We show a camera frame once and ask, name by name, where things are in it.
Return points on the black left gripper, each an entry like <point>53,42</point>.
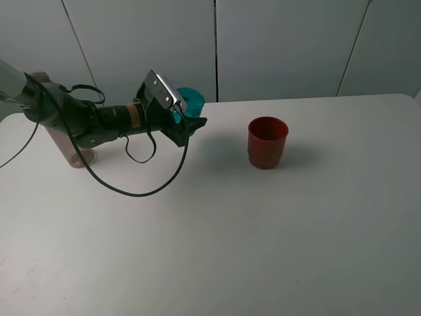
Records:
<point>154,118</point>

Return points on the teal transparent plastic cup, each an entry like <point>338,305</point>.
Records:
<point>195,103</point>

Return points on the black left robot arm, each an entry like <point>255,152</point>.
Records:
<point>90,123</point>

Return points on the red plastic cup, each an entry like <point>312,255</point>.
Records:
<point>266,141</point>

